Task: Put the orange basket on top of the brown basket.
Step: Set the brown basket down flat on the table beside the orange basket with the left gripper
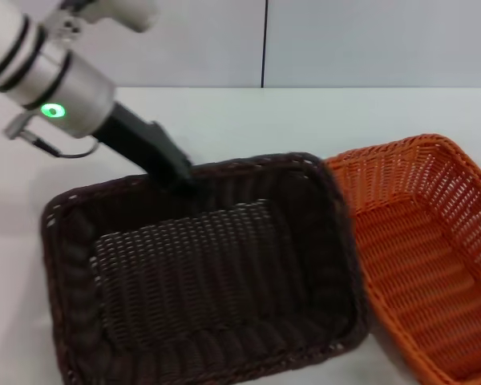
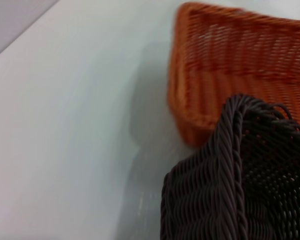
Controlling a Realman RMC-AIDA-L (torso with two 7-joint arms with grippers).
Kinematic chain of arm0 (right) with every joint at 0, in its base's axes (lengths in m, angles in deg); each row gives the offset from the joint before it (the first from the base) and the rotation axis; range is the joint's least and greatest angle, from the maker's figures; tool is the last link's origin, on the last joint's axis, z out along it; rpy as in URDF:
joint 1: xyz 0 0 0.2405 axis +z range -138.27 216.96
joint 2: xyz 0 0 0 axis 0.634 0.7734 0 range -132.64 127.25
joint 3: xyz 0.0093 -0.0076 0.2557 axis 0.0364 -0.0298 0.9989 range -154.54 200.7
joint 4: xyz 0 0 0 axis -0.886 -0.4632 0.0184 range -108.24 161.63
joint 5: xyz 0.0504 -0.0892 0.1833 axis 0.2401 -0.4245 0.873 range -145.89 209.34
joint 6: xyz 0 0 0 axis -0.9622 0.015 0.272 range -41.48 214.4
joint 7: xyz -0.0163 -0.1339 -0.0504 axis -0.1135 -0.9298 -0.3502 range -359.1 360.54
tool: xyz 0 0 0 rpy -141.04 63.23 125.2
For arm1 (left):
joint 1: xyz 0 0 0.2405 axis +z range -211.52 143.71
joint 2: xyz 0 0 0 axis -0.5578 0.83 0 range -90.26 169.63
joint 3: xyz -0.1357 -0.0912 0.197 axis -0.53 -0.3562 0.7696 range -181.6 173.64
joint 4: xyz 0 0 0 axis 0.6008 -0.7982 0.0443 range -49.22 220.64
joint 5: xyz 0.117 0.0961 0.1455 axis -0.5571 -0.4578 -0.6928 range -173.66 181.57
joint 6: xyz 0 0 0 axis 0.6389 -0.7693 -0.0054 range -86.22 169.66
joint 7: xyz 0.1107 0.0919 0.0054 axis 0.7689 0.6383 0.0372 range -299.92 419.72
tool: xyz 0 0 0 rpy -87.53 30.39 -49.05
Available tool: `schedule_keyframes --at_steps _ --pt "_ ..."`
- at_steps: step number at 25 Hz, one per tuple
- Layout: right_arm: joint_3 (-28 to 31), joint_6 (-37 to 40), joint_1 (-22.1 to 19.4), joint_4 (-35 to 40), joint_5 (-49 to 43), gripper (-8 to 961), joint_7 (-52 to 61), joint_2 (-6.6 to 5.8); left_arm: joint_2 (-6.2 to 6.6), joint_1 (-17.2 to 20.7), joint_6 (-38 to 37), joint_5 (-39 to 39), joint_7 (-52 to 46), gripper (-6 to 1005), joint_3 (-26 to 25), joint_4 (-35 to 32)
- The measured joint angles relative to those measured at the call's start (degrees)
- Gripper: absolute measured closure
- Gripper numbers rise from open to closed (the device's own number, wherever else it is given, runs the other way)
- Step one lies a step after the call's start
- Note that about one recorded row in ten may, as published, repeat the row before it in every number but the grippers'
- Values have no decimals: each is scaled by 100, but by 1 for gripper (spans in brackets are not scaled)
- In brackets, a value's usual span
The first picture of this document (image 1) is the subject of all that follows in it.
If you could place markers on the dark brown wicker basket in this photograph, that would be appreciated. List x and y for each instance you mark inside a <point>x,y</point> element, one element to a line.
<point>192,280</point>

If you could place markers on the orange wicker basket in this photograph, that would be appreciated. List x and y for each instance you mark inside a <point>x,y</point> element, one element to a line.
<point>421,256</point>

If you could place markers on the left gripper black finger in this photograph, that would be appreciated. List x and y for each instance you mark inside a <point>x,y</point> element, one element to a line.
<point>172,160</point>

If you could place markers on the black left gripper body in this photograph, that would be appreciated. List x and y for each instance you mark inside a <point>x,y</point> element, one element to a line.
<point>128,136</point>

